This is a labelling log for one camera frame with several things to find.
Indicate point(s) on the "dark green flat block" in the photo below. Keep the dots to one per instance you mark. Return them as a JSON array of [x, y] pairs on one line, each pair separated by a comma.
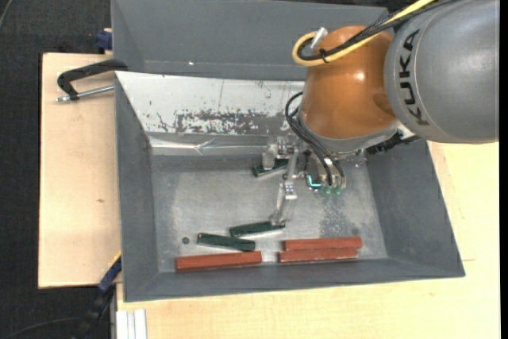
[[252, 228], [224, 242]]

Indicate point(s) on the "pale wood board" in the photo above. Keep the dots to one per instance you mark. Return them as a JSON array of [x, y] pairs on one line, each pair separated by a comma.
[[79, 178]]

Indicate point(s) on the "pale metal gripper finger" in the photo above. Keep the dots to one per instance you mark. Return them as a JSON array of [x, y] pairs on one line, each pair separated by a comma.
[[286, 202], [273, 155]]

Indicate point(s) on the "red-brown flat block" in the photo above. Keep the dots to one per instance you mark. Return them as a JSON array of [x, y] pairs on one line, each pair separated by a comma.
[[218, 260], [322, 243], [317, 255]]

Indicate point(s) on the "grey metal bin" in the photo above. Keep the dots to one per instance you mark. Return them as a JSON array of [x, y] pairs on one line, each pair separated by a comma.
[[222, 194]]

